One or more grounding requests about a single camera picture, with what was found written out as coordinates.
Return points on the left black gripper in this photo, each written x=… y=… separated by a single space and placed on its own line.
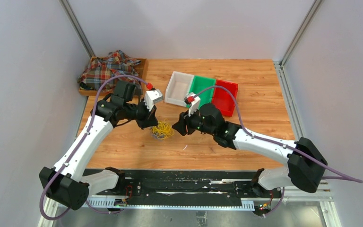
x=150 y=119

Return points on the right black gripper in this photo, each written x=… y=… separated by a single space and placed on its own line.
x=184 y=121

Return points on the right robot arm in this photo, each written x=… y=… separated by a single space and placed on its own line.
x=303 y=164

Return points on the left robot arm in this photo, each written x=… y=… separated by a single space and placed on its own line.
x=65 y=182

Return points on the white plastic bin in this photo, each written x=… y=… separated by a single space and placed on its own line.
x=178 y=87

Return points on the wooden tray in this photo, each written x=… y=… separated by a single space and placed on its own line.
x=141 y=69

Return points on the red plastic bin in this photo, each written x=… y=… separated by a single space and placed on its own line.
x=222 y=100

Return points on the plaid cloth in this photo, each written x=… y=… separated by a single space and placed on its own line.
x=100 y=69

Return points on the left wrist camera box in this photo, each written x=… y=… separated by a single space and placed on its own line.
x=152 y=97

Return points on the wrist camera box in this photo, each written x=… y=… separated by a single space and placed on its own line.
x=152 y=97
x=193 y=101

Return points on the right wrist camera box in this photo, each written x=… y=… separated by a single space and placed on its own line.
x=193 y=101

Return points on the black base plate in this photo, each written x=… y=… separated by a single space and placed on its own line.
x=189 y=189

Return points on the aluminium rail frame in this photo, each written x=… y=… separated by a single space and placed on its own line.
x=294 y=208

